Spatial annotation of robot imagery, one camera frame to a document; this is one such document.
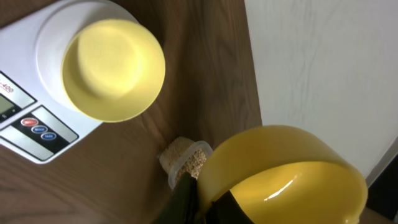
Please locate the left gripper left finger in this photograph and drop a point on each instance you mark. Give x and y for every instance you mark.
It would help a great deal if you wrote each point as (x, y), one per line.
(182, 206)

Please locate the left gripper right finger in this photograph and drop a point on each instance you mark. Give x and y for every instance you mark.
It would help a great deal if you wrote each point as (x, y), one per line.
(226, 210)

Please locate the yellow measuring scoop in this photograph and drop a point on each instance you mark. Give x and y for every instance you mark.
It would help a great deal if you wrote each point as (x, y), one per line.
(283, 174)

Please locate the pale yellow bowl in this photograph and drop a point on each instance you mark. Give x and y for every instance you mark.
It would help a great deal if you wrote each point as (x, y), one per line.
(113, 70)

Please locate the white digital kitchen scale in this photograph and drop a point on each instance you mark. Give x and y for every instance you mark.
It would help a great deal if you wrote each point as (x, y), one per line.
(37, 120)

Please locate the clear container of soybeans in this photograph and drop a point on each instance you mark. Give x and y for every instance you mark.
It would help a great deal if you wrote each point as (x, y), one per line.
(184, 155)

